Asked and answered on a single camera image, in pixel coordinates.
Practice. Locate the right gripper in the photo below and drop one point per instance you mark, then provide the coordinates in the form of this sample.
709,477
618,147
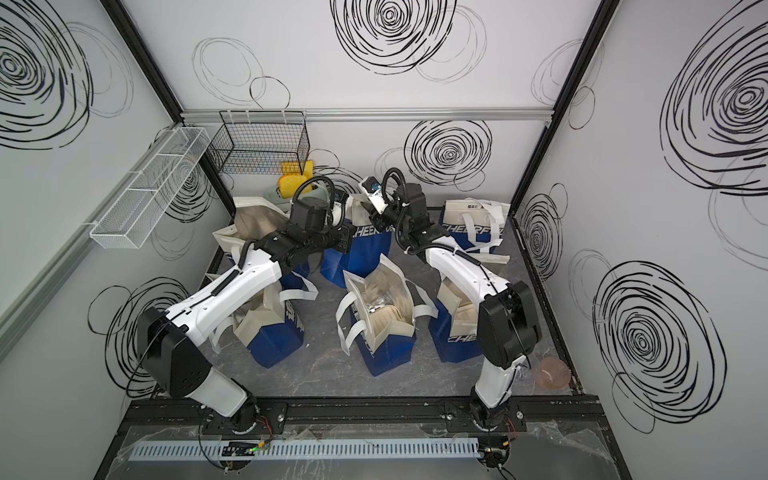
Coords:
378,219

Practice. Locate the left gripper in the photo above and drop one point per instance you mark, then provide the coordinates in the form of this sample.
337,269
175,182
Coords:
347,231

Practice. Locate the takeout bag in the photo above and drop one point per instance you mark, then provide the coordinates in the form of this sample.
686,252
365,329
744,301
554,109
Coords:
367,246
476,225
378,315
268,324
474,310
255,217

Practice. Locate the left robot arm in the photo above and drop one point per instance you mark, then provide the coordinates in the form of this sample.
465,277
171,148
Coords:
169,339

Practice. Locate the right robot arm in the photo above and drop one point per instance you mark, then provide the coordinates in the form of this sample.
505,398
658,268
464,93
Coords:
493,388

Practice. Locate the pink plastic cup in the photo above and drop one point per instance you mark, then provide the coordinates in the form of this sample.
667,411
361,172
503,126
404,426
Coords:
553,374

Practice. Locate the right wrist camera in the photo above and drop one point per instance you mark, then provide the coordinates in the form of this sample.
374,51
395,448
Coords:
373,190

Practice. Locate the black wire basket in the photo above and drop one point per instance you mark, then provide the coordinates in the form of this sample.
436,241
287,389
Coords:
270,142

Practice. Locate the white wire shelf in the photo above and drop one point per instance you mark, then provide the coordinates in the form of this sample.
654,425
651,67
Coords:
148,195

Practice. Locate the grey cable duct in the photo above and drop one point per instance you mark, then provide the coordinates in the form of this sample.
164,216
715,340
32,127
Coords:
222,451

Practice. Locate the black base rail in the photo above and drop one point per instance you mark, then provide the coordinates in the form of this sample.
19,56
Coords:
453,414

